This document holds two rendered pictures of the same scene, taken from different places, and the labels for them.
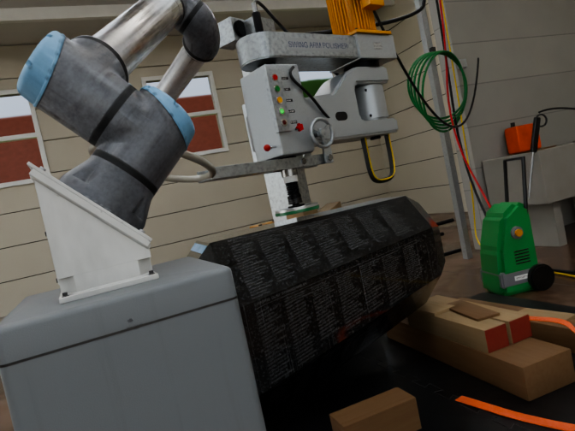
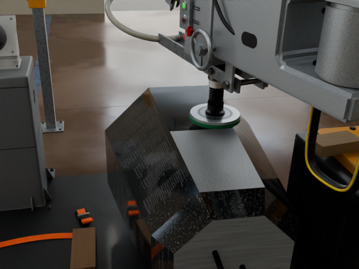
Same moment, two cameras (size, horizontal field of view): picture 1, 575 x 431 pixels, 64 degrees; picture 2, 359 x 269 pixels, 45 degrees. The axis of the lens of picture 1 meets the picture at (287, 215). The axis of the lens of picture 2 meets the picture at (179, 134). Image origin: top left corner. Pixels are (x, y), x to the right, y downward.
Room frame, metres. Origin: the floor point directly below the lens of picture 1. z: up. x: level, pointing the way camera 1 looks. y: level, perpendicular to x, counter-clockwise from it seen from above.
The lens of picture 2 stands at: (2.37, -1.76, 1.61)
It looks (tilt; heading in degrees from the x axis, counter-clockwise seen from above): 26 degrees down; 99
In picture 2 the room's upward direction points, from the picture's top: 2 degrees clockwise
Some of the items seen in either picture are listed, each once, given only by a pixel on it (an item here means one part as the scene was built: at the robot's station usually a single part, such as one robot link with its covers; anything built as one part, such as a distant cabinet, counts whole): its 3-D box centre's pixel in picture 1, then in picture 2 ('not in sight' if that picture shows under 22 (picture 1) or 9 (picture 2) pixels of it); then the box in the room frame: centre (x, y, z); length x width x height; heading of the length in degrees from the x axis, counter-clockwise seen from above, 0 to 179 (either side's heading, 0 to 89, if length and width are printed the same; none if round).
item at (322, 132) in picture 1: (317, 134); (209, 49); (2.23, -0.22, 1.20); 0.15 x 0.10 x 0.15; 127
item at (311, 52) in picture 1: (318, 56); not in sight; (2.46, -0.33, 1.62); 0.96 x 0.25 x 0.17; 127
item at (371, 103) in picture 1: (369, 105); (357, 41); (2.65, -0.58, 1.34); 0.19 x 0.19 x 0.20
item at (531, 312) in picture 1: (543, 315); not in sight; (2.16, -1.10, 0.13); 0.25 x 0.10 x 0.01; 30
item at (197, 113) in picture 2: (296, 208); (215, 113); (2.25, -0.05, 0.87); 0.21 x 0.21 x 0.01
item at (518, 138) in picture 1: (526, 137); not in sight; (4.56, -2.46, 1.00); 0.50 x 0.22 x 0.33; 113
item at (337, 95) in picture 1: (338, 115); (285, 34); (2.47, -0.37, 1.30); 0.74 x 0.23 x 0.49; 127
